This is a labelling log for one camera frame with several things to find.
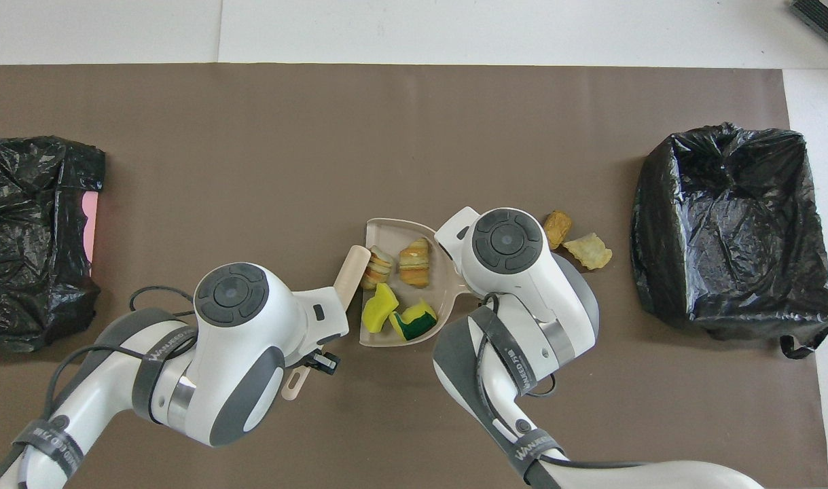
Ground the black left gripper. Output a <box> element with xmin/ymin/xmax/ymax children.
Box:
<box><xmin>278</xmin><ymin>345</ymin><xmax>340</xmax><ymax>376</ymax></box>

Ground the yellow wavy sponge piece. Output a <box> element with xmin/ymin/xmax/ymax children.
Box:
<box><xmin>361</xmin><ymin>283</ymin><xmax>401</xmax><ymax>333</ymax></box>

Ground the beige hand brush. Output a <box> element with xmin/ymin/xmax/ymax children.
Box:
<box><xmin>280</xmin><ymin>244</ymin><xmax>372</xmax><ymax>401</ymax></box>

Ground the yellow green scouring sponge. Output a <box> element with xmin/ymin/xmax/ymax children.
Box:
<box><xmin>389</xmin><ymin>299</ymin><xmax>439</xmax><ymax>342</ymax></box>

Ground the greenish striped croissant piece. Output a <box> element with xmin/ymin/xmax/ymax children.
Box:
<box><xmin>361</xmin><ymin>245</ymin><xmax>396</xmax><ymax>291</ymax></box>

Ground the orange striped croissant piece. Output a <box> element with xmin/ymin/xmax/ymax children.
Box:
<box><xmin>397</xmin><ymin>237</ymin><xmax>433</xmax><ymax>289</ymax></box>

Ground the beige plastic dustpan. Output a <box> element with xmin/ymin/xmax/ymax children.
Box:
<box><xmin>359</xmin><ymin>217</ymin><xmax>475</xmax><ymax>348</ymax></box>

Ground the brown bread roll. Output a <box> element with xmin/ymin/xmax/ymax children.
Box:
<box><xmin>544</xmin><ymin>210</ymin><xmax>573</xmax><ymax>251</ymax></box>

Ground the pale pastry piece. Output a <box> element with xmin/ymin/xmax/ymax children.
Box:
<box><xmin>563</xmin><ymin>232</ymin><xmax>613</xmax><ymax>271</ymax></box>

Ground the pink plastic bin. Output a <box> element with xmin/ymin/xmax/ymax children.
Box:
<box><xmin>81</xmin><ymin>192</ymin><xmax>99</xmax><ymax>276</ymax></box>

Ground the crumpled black trash bag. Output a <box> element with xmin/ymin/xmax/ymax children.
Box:
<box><xmin>0</xmin><ymin>136</ymin><xmax>107</xmax><ymax>352</ymax></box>

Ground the black bag lined open bin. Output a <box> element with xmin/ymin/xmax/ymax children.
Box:
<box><xmin>631</xmin><ymin>122</ymin><xmax>828</xmax><ymax>359</ymax></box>

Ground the brown paper table mat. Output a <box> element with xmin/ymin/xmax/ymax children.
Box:
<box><xmin>0</xmin><ymin>63</ymin><xmax>828</xmax><ymax>489</ymax></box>

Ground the black ribbed device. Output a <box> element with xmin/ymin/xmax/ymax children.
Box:
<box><xmin>791</xmin><ymin>0</ymin><xmax>828</xmax><ymax>58</ymax></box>

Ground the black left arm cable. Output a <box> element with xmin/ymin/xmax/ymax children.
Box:
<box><xmin>127</xmin><ymin>285</ymin><xmax>198</xmax><ymax>320</ymax></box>

